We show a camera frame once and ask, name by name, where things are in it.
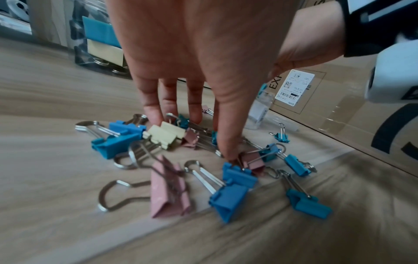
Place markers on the pile of colourful binder clips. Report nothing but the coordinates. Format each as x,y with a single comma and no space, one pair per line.
228,196

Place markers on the grey and tan partition board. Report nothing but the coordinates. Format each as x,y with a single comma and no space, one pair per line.
49,20

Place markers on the brown shipping box black logo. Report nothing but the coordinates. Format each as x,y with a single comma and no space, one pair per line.
343,103

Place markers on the white game controller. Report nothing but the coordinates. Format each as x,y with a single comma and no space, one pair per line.
18,9

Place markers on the large clear plastic jar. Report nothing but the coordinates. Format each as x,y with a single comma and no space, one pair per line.
78,31

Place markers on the large teal binder clip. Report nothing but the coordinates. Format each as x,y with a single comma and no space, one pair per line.
99,31

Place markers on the large yellow binder clip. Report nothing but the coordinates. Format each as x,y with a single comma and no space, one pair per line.
104,52

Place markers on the person's left hand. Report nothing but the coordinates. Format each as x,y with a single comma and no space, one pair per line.
202,38

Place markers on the person's right hand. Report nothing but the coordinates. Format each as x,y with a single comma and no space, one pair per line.
316,38

